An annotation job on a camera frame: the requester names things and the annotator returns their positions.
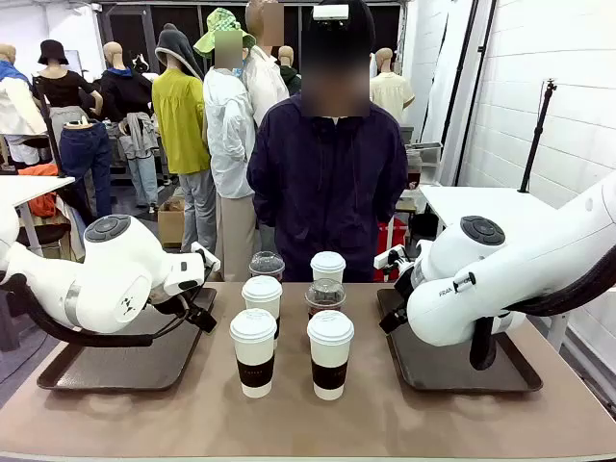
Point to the mannequin in black sweater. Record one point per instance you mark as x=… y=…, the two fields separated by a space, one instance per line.
x=125 y=96

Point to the mannequin in cream shirt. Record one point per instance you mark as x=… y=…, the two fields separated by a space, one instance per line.
x=391 y=94

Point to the tall mannequin in white shirt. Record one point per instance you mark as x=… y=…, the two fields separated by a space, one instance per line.
x=264 y=82

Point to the clear plastic iced coffee cup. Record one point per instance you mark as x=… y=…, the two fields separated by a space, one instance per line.
x=325 y=296
x=266 y=265

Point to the black tripod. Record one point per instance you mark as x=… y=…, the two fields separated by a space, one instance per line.
x=536 y=139

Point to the mannequin with black hat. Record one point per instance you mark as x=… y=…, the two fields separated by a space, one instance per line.
x=62 y=89

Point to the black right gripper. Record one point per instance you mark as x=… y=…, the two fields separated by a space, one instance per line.
x=404 y=289

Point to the black light stand pole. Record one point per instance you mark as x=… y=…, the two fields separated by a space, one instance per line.
x=469 y=86

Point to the white side table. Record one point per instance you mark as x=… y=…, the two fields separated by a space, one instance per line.
x=29 y=187

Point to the mannequin legs in blue jeans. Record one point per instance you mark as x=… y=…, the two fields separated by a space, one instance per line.
x=86 y=154

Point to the white paper cup black sleeve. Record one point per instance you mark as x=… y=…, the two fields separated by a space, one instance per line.
x=262 y=293
x=254 y=351
x=330 y=356
x=327 y=267

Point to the mannequin in yellow shirt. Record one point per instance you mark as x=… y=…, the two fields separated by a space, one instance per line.
x=180 y=125

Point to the white head-mounted camera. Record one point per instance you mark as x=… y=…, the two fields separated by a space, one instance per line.
x=331 y=13

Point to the dark brown serving tray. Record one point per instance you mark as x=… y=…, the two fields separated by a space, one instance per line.
x=433 y=368
x=120 y=368

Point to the orange cloth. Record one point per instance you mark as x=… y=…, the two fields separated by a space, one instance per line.
x=41 y=185

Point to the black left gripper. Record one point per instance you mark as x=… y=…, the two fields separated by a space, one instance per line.
x=168 y=304

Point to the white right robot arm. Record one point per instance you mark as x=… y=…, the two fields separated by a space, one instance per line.
x=505 y=284

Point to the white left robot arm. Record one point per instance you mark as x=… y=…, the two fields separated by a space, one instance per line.
x=110 y=284

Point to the black beanie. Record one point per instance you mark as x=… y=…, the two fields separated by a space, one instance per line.
x=337 y=36

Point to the cardboard box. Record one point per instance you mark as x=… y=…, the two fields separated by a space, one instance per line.
x=171 y=223

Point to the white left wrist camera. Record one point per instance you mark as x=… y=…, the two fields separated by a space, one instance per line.
x=206 y=256

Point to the person in navy jacket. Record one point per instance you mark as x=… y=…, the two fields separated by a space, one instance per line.
x=327 y=192

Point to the mannequin in dark green top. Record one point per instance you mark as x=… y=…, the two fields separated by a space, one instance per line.
x=289 y=72

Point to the mannequin in blue white jacket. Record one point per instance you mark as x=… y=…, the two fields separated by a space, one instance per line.
x=14 y=101

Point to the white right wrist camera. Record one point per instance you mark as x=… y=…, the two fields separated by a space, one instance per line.
x=389 y=257

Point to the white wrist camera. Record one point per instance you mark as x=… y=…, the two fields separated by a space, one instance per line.
x=206 y=256
x=389 y=257

